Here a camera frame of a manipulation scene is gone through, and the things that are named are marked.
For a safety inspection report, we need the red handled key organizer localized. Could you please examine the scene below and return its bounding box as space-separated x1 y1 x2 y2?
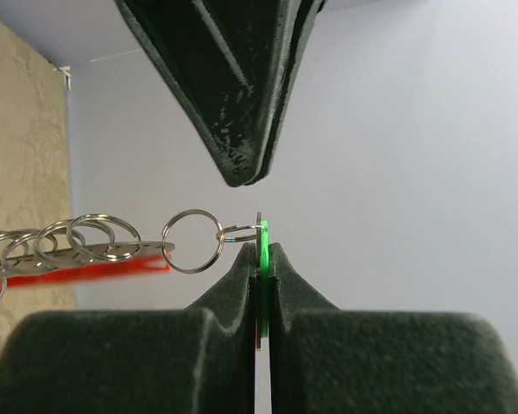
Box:
0 209 226 299

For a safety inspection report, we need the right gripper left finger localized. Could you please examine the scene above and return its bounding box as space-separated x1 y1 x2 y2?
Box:
0 243 256 413

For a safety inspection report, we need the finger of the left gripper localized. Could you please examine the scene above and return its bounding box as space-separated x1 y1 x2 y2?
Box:
116 1 256 187
244 1 325 185

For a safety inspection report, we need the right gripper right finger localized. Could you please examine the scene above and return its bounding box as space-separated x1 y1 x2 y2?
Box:
268 243 518 413

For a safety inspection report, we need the green tagged key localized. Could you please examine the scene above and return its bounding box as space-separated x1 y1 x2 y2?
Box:
216 212 269 350

